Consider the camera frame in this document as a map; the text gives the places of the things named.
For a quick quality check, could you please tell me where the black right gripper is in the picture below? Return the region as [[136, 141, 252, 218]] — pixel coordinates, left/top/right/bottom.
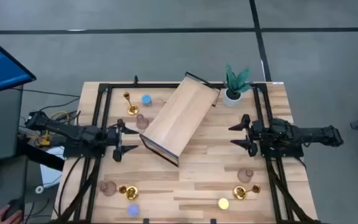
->
[[227, 114, 265, 157]]

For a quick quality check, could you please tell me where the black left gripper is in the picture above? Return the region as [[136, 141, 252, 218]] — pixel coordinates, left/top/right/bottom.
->
[[106, 118, 140, 162]]

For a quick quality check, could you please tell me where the pink ribbed glass candle holder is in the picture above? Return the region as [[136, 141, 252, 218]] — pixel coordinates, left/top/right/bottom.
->
[[135, 114, 150, 131], [237, 167, 255, 184], [99, 180, 117, 197]]

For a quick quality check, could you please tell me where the blue jar candle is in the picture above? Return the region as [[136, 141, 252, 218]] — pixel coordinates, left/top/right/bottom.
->
[[140, 94, 153, 107]]

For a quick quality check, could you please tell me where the gold candlestick holder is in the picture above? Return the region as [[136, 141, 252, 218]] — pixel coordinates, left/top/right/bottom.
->
[[118, 185, 140, 202], [232, 184, 262, 201], [122, 91, 140, 116]]

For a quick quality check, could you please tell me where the purple jar candle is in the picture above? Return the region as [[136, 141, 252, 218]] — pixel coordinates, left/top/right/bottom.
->
[[126, 203, 140, 218]]

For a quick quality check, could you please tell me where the potted snake plant white pot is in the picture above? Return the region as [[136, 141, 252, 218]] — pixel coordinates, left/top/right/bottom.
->
[[223, 63, 254, 108]]

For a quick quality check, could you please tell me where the white sheet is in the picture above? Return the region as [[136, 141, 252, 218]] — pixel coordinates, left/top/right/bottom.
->
[[39, 145, 67, 189]]

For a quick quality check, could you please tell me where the black computer mouse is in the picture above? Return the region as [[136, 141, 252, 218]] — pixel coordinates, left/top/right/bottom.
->
[[4, 198, 25, 220]]

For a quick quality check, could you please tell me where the person's hand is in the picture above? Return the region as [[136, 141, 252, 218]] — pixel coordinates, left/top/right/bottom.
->
[[0, 204, 24, 224]]

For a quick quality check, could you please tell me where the wooden shelf riser black frame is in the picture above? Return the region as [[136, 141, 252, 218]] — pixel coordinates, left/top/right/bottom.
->
[[139, 71, 222, 168]]

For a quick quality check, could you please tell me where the black aluminium table frame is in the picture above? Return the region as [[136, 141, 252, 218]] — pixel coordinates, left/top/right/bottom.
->
[[50, 74, 323, 224]]

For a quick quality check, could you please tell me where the yellow cable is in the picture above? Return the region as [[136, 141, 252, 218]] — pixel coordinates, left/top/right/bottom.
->
[[34, 111, 71, 147]]

